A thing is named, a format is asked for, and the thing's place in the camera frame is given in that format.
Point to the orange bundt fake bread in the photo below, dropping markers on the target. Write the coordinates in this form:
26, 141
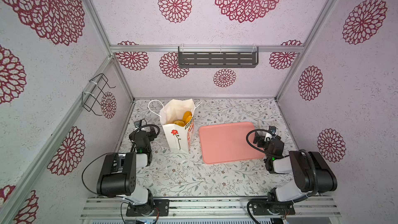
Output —
180, 123

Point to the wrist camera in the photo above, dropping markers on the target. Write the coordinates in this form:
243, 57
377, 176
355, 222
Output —
140, 123
270, 133

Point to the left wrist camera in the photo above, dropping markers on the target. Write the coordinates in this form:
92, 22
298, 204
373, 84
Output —
140, 123

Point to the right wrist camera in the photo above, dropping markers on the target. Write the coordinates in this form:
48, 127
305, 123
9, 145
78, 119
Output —
270, 133

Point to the yellow croissant fake bread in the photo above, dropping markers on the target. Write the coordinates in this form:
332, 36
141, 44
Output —
186, 114

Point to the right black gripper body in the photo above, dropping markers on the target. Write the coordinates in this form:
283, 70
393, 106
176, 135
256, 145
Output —
259, 140

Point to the pink plastic tray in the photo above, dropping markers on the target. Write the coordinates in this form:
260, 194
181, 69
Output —
224, 143

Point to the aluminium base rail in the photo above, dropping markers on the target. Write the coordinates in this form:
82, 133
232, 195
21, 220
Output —
209, 207

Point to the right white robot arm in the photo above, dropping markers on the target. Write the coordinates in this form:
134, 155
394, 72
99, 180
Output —
311, 174

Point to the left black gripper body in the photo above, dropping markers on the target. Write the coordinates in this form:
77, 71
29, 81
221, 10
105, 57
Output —
148, 134

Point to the grey slotted wall shelf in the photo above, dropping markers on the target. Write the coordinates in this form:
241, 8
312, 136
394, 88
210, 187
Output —
217, 59

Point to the yellow fake bread roll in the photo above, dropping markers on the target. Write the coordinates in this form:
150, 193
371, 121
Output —
188, 119

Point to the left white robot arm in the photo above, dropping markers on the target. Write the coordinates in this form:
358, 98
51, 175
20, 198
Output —
118, 175

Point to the black wire wall rack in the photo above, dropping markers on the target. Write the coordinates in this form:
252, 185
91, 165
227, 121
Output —
98, 101

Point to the white floral paper bag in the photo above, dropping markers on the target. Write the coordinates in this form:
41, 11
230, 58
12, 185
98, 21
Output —
178, 138

